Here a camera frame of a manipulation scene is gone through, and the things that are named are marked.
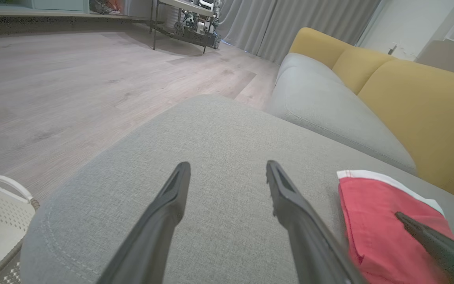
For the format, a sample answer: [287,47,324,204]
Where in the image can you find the red orange clutter pile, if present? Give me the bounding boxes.
[90,0,124,15]

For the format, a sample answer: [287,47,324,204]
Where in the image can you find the low teal wall cabinet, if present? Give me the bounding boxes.
[0,0,151,22]

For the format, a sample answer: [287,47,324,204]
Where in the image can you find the yellow sofa back cushion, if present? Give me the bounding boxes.
[357,59,454,207]
[289,27,354,69]
[331,47,397,95]

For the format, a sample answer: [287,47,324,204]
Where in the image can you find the brown cardboard box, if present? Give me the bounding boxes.
[415,39,454,79]

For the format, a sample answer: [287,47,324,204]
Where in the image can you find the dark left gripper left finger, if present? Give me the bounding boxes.
[96,162,192,284]

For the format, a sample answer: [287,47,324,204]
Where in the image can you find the metal machine with wheels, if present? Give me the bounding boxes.
[172,8,221,50]

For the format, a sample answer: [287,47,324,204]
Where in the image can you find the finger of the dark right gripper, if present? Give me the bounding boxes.
[394,211,454,284]

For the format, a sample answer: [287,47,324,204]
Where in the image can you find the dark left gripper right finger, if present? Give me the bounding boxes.
[266,160,365,284]

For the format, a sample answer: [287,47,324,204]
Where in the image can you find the grey pleated curtain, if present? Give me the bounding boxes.
[215,0,381,65]

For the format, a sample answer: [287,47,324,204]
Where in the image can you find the grey sofa seat cushion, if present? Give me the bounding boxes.
[20,94,454,284]
[264,67,419,176]
[276,52,345,85]

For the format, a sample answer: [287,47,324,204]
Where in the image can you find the red basketball shorts white hem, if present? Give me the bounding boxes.
[337,170,454,284]

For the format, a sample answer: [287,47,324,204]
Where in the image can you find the black metal frame table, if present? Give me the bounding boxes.
[149,0,221,54]

